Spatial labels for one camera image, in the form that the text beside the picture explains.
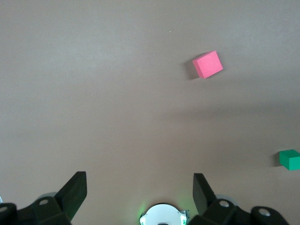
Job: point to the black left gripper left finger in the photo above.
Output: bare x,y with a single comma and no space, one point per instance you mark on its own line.
70,194

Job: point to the green foam cube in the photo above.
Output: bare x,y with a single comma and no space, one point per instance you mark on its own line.
290,160

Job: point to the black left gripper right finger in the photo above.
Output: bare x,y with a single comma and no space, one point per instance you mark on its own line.
204,194

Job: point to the red foam cube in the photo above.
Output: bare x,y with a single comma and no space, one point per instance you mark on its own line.
208,64

